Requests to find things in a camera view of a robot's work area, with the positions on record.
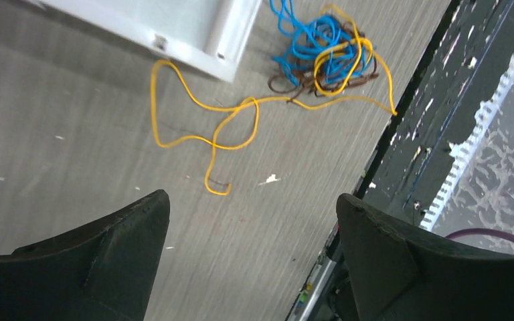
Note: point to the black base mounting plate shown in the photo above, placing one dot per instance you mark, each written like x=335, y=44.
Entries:
x=459, y=85

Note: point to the white plastic bin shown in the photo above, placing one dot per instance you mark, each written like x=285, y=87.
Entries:
x=208, y=35

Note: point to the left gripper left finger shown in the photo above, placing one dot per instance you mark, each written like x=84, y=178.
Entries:
x=103, y=270

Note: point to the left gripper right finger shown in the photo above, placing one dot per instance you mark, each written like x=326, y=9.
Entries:
x=398, y=271

